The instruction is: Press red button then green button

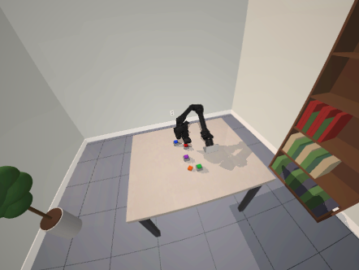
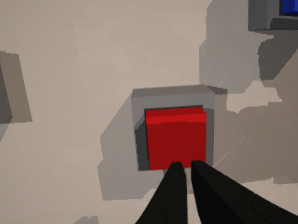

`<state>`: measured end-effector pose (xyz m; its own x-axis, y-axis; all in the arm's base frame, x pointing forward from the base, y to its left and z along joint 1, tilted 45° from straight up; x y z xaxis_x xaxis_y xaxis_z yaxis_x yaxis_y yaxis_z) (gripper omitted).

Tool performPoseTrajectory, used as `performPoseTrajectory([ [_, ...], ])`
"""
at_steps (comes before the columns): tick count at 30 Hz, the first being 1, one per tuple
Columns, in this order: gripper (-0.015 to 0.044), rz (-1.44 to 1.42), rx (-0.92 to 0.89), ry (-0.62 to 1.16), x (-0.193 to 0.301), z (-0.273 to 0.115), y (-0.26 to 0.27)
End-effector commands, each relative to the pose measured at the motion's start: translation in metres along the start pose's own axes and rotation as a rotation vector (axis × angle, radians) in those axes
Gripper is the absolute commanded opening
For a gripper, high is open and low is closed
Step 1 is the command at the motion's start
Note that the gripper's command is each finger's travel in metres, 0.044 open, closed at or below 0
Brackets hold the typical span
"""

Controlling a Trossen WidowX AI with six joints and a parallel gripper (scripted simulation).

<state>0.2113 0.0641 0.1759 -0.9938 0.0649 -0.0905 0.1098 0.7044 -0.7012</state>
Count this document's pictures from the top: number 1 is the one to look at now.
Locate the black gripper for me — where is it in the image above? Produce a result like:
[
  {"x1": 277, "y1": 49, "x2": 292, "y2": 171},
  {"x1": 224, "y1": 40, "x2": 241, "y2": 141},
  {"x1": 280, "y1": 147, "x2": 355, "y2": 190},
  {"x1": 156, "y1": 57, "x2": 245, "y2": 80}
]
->
[{"x1": 182, "y1": 130, "x2": 192, "y2": 144}]

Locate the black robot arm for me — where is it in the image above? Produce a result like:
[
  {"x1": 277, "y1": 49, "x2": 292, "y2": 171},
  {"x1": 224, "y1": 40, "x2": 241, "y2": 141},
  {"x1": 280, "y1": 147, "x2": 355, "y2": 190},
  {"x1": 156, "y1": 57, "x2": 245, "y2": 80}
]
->
[{"x1": 173, "y1": 104, "x2": 214, "y2": 146}]

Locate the green button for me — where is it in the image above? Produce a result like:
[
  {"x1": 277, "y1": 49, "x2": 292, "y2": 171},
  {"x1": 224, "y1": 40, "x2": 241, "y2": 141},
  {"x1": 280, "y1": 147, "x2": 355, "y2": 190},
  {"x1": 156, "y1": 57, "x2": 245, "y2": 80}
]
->
[{"x1": 196, "y1": 164, "x2": 203, "y2": 171}]

